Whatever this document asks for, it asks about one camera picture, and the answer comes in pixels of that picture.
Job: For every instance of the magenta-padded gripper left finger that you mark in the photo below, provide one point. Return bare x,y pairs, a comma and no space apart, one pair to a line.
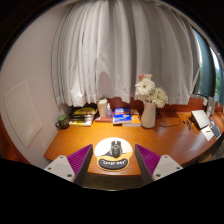
61,165

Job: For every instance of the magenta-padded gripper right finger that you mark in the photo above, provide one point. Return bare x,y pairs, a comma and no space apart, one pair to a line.
165,165

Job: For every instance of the black and grey computer mouse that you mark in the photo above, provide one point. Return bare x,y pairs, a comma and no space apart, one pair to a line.
115,149

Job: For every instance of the round white mouse pad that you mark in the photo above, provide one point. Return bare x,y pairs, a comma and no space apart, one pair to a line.
103,150

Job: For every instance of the dark mug with green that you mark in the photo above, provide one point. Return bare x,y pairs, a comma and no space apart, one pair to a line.
62,121

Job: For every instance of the yellow and white book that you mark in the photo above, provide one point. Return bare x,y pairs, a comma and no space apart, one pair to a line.
80,123

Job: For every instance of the white ceramic vase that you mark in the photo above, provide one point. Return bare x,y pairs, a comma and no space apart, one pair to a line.
148,116

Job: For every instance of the orange cover book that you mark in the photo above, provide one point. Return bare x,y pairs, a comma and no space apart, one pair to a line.
136,119

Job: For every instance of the yellow and black book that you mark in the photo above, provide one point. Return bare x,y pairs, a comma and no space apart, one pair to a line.
85,111

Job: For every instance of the silver laptop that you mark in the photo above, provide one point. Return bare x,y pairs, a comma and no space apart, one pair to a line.
201,118

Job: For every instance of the red-brown book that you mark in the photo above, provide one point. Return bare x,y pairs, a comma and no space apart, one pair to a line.
101,119

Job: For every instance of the cream lidded cup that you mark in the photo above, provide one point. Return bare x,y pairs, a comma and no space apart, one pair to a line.
102,108

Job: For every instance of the clear spray bottle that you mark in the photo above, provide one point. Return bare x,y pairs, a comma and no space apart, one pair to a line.
109,112

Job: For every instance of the white daisy flower bouquet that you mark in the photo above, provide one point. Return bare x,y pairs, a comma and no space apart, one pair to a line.
146,88

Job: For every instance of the window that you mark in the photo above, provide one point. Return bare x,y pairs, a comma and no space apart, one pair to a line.
208,73

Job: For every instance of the white curtain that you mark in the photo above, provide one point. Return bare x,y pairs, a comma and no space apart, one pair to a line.
116,50

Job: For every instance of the white wall panel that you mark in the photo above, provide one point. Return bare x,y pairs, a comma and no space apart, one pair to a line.
21,113

